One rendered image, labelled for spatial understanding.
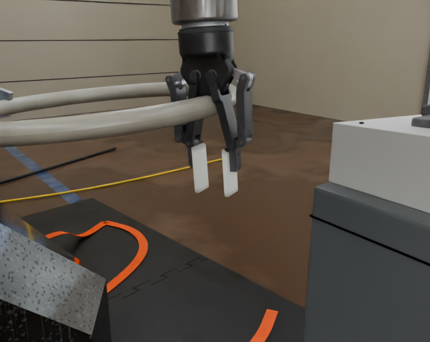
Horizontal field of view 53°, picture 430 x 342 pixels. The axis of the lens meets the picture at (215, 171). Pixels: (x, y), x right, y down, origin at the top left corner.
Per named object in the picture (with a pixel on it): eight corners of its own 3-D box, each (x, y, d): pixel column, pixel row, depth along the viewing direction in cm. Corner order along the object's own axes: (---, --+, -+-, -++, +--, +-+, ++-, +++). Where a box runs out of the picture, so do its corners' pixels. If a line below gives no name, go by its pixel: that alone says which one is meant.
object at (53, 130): (-162, 153, 58) (-170, 130, 57) (59, 101, 103) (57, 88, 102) (180, 146, 44) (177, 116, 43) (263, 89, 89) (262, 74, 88)
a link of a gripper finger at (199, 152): (194, 147, 63) (190, 147, 63) (199, 193, 65) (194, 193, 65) (205, 142, 65) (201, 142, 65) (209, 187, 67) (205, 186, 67)
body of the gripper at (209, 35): (245, 23, 59) (249, 91, 62) (194, 28, 63) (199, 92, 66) (218, 22, 53) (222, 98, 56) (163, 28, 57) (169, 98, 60)
